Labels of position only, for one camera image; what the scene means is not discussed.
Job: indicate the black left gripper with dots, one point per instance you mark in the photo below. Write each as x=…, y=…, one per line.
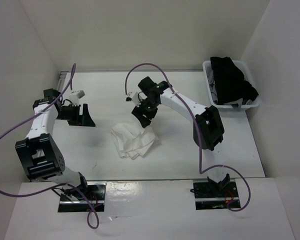
x=85, y=120

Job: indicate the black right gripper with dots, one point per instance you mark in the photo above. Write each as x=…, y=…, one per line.
x=139, y=111

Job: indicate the white pleated skirt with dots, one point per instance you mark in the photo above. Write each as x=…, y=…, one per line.
x=132, y=140

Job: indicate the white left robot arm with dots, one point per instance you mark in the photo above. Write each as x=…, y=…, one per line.
x=39, y=154

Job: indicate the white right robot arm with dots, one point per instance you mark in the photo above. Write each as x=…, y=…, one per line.
x=208, y=128

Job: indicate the grey skirt in basket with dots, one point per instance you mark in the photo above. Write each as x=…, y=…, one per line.
x=212, y=86

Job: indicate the black skirt in basket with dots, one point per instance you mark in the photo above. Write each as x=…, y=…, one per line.
x=230, y=82

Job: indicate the white perforated plastic basket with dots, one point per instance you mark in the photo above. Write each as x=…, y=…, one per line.
x=233, y=106

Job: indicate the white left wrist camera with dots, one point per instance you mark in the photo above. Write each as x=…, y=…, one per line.
x=75, y=97

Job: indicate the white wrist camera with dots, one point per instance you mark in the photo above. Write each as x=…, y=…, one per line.
x=134, y=98
x=75, y=97

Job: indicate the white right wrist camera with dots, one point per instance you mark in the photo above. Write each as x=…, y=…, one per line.
x=134, y=98

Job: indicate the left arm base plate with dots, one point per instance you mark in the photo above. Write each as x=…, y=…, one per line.
x=70, y=201

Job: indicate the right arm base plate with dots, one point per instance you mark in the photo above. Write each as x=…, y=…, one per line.
x=206, y=197

